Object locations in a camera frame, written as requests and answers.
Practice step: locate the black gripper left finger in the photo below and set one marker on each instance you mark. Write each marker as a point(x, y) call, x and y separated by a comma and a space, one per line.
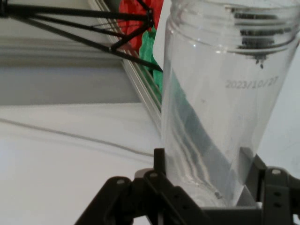
point(122, 201)

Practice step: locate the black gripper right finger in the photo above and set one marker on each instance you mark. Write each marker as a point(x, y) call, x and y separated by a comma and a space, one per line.
point(279, 194)

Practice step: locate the clear plastic jar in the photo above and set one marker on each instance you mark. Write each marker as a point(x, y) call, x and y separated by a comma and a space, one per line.
point(206, 117)

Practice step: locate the black seeds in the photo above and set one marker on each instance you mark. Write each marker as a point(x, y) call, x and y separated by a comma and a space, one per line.
point(255, 43)

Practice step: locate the green foam block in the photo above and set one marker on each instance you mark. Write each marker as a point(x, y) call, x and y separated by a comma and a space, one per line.
point(150, 47)

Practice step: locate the black tripod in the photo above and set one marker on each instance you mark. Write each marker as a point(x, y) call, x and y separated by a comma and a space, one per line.
point(70, 12)

